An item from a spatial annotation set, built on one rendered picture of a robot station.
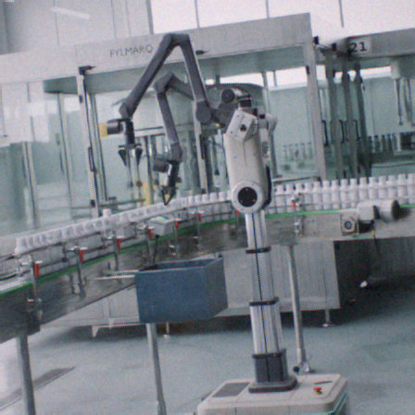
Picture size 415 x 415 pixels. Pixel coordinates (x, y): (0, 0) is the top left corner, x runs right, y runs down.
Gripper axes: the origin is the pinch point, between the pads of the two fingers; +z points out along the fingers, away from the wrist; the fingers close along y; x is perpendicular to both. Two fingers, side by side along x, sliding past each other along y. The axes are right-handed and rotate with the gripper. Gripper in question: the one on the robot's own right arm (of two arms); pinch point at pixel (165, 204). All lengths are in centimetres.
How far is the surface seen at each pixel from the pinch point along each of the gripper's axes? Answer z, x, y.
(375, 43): -120, 16, -489
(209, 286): 18, 48, 75
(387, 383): 82, 119, -107
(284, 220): 9, 36, -131
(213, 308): 27, 51, 73
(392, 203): -19, 98, -100
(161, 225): 10.2, 1.4, 3.3
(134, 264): 30.5, -5.0, 12.4
